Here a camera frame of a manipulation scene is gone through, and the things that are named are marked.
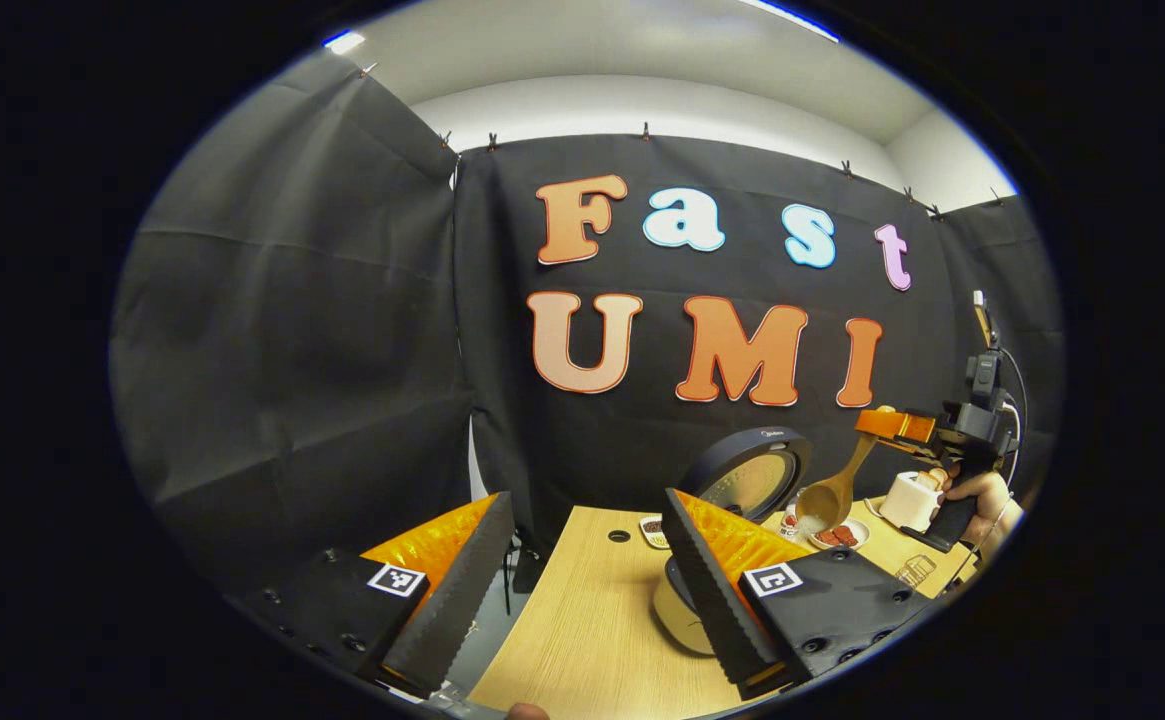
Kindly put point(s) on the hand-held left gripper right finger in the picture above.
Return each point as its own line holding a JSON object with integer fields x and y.
{"x": 707, "y": 590}

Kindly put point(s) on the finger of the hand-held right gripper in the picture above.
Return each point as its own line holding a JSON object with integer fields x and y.
{"x": 897, "y": 425}

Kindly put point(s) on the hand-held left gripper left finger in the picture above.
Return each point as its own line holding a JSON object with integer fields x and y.
{"x": 457, "y": 600}

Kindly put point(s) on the wooden spoon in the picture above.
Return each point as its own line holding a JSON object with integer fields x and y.
{"x": 832, "y": 495}

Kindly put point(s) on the black rice cooker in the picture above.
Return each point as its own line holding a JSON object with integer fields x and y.
{"x": 747, "y": 480}

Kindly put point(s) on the white rice grains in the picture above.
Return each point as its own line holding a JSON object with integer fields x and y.
{"x": 812, "y": 523}

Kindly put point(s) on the clear chopstick holder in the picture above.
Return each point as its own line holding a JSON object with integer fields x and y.
{"x": 915, "y": 572}

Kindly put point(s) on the toasted bread slice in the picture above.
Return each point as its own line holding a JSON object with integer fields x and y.
{"x": 938, "y": 478}

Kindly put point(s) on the thin black floor stand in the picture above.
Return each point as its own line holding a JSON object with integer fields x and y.
{"x": 515, "y": 570}

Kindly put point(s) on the white divided dish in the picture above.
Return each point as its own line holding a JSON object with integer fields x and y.
{"x": 654, "y": 530}

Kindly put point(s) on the white toaster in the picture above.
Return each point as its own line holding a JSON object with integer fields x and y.
{"x": 907, "y": 505}

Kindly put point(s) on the small clear bottle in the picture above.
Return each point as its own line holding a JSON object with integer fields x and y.
{"x": 790, "y": 522}

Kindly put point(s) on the red meat slice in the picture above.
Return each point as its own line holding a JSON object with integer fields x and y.
{"x": 828, "y": 538}
{"x": 847, "y": 535}

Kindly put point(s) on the white round plate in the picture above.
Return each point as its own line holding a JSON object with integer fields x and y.
{"x": 857, "y": 540}

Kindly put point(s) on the black backdrop cloth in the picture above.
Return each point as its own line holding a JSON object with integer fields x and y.
{"x": 292, "y": 350}

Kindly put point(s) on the ceiling light panel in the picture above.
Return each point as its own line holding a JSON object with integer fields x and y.
{"x": 344, "y": 42}

